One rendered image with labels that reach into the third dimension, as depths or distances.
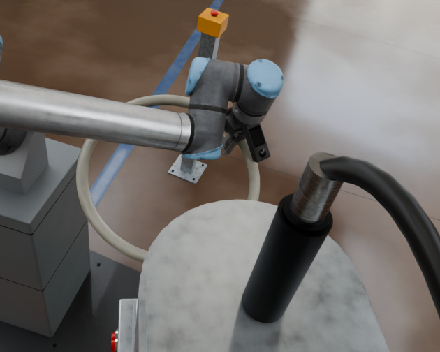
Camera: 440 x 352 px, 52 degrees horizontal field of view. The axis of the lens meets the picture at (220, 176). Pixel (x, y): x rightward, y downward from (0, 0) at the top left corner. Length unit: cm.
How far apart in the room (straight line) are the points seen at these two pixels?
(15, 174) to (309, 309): 134
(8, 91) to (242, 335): 64
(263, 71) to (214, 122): 16
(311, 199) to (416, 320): 253
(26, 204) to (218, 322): 131
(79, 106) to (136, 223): 180
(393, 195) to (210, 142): 80
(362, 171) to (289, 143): 315
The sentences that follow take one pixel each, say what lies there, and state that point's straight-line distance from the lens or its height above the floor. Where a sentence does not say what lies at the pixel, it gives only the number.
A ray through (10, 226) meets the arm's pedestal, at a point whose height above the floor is 80.
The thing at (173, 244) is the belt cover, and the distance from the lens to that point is 44.
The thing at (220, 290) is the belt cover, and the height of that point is 174.
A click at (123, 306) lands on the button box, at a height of 156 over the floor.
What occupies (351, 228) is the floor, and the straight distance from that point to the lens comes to 301.
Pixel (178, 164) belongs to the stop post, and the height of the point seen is 1.
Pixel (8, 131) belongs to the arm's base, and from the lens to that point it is 157.
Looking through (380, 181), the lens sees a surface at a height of 194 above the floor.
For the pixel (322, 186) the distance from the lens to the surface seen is 29.
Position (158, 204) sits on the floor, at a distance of 277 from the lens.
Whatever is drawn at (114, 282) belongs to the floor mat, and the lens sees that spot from 243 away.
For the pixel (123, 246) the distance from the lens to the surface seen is 114.
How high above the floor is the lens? 210
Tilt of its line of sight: 44 degrees down
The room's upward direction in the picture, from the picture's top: 14 degrees clockwise
